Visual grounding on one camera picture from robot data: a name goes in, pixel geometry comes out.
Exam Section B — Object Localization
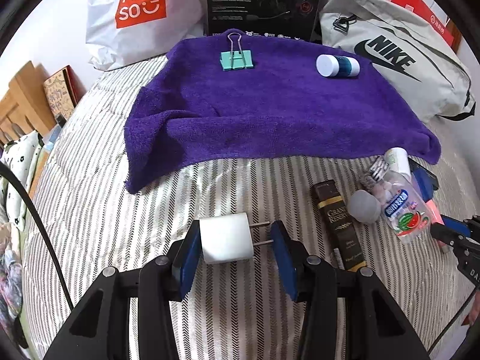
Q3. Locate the pink tube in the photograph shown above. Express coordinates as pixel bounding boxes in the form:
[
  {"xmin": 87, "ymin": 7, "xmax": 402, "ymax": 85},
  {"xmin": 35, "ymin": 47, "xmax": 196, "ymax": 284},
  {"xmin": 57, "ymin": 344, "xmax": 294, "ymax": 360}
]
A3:
[{"xmin": 425, "ymin": 199, "xmax": 450, "ymax": 254}]

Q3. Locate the white usb charger plug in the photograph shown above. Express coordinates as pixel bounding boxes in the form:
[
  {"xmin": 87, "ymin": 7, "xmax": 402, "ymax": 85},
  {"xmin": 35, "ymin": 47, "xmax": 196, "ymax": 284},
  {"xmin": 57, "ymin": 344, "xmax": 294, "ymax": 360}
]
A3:
[{"xmin": 199, "ymin": 212, "xmax": 272, "ymax": 265}]

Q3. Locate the clear watermelon candy bottle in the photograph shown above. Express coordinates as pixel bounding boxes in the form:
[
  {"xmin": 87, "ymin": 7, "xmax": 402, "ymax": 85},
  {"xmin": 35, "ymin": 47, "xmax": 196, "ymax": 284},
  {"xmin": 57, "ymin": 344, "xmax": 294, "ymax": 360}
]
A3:
[{"xmin": 360, "ymin": 156, "xmax": 432, "ymax": 244}]

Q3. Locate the small grey white lamp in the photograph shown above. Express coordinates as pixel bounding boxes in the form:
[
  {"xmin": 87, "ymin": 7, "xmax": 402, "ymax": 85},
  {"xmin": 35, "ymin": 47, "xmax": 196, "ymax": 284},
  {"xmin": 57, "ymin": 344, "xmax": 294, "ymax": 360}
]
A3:
[{"xmin": 346, "ymin": 189, "xmax": 381, "ymax": 224}]

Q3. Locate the small white jar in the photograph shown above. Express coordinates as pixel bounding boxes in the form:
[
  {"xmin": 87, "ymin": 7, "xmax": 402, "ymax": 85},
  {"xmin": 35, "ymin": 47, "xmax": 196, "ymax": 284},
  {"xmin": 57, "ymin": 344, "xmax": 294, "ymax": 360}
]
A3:
[{"xmin": 384, "ymin": 147, "xmax": 411, "ymax": 178}]

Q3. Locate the white blue cylindrical bottle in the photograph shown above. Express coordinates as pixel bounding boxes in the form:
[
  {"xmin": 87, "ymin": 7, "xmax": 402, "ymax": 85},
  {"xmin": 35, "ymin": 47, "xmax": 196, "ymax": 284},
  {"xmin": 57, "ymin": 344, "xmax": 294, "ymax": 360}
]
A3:
[{"xmin": 316, "ymin": 55, "xmax": 360, "ymax": 77}]

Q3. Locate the teal binder clip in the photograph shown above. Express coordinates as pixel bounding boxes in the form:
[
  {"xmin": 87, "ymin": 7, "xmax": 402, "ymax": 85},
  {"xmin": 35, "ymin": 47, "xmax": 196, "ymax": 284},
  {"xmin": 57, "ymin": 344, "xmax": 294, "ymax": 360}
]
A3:
[{"xmin": 220, "ymin": 32, "xmax": 254, "ymax": 71}]

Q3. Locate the person's right hand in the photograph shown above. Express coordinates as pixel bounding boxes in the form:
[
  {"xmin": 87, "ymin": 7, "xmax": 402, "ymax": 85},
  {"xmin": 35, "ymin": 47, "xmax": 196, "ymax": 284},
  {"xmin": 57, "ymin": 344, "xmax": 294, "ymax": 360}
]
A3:
[{"xmin": 468, "ymin": 291, "xmax": 480, "ymax": 326}]

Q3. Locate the striped bed cover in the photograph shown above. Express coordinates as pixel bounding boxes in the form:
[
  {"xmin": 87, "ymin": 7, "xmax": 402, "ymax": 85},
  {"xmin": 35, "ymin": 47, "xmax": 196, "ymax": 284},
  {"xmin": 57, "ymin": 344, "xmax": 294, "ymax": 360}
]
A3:
[{"xmin": 21, "ymin": 53, "xmax": 474, "ymax": 360}]

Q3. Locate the purple towel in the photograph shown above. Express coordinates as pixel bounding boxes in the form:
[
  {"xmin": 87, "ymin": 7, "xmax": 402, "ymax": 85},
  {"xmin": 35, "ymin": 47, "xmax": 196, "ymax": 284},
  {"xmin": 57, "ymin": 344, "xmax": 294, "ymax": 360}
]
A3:
[{"xmin": 124, "ymin": 34, "xmax": 441, "ymax": 194}]

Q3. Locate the grey Nike bag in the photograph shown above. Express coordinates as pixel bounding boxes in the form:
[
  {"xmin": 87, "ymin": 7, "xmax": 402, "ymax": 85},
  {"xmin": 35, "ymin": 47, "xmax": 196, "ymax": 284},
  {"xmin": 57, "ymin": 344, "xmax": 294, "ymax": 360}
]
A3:
[{"xmin": 318, "ymin": 0, "xmax": 476, "ymax": 122}]

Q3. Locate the patterned brown book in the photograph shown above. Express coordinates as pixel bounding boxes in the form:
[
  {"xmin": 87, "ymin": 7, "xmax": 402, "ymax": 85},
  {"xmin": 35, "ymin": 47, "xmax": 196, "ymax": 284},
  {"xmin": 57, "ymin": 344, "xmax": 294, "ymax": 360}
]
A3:
[{"xmin": 42, "ymin": 65, "xmax": 79, "ymax": 120}]

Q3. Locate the wooden furniture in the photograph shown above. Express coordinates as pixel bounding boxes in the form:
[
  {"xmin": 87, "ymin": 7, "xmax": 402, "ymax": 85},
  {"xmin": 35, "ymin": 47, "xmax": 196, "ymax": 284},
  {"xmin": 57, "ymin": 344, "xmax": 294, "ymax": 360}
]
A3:
[{"xmin": 1, "ymin": 61, "xmax": 56, "ymax": 144}]

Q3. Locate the small red paper bag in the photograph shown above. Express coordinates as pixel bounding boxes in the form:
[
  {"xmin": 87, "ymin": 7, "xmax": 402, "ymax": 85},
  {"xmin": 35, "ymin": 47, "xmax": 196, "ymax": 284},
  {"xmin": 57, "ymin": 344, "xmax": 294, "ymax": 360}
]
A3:
[{"xmin": 391, "ymin": 0, "xmax": 454, "ymax": 47}]

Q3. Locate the white Miniso shopping bag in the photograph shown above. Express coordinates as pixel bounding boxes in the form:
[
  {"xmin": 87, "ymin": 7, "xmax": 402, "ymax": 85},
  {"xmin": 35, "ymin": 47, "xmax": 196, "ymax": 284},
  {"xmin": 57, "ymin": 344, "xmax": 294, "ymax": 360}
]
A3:
[{"xmin": 85, "ymin": 0, "xmax": 203, "ymax": 72}]

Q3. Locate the black Edifier headset box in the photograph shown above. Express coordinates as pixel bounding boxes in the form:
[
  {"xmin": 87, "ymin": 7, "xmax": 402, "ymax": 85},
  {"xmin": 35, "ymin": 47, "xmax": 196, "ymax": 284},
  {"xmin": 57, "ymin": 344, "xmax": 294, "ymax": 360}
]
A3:
[{"xmin": 207, "ymin": 0, "xmax": 319, "ymax": 41}]

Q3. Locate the black cable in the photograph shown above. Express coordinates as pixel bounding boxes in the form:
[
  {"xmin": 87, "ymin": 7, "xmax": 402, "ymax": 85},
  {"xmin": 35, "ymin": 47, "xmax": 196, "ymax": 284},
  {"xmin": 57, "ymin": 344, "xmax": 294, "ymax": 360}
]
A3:
[{"xmin": 0, "ymin": 162, "xmax": 75, "ymax": 310}]

